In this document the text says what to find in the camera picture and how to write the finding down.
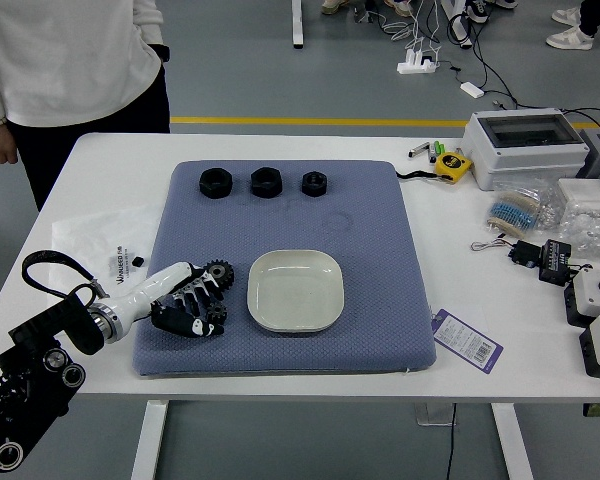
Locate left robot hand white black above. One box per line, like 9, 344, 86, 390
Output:
107, 260, 229, 344

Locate big black gear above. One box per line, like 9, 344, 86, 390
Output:
202, 258, 236, 297

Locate large black hex nut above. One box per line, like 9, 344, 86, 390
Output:
198, 168, 234, 200
249, 166, 284, 199

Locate small black hex nut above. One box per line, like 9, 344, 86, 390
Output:
300, 170, 330, 198

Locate button box with blue button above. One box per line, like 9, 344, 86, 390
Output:
563, 267, 600, 329

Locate flat white box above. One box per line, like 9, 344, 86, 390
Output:
556, 177, 600, 212

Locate person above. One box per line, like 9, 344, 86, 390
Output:
0, 0, 172, 214
545, 0, 600, 51

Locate white square dish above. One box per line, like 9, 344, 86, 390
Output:
246, 248, 346, 335

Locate white table leg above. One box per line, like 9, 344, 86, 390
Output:
129, 399, 170, 480
490, 402, 535, 480

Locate blue-grey quilted mat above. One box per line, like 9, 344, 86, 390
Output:
131, 159, 439, 379

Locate white desk leg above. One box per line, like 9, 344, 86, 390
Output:
290, 0, 307, 50
438, 0, 475, 50

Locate purple and white label tag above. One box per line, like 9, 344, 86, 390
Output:
429, 308, 505, 374

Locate white power strip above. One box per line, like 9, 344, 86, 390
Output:
396, 47, 441, 76

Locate bag of blue resistors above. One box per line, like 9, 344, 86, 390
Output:
482, 179, 556, 236

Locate black circuit module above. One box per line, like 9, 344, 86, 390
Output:
538, 238, 594, 287

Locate clear bag of small parts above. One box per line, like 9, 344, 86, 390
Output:
539, 197, 600, 261

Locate grey under-table bracket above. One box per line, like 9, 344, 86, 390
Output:
413, 401, 457, 428

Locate yellow tape measure with strap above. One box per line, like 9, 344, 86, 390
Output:
394, 152, 475, 186

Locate black cable under table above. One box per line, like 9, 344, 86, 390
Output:
444, 402, 457, 480

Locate white power cables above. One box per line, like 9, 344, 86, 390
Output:
377, 0, 444, 57

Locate black module with thin wires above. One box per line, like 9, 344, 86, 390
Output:
470, 238, 544, 270

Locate grey electrical enclosure box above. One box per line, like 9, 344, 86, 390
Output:
462, 107, 591, 192

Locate black floor cable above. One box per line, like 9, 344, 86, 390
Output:
447, 9, 600, 132

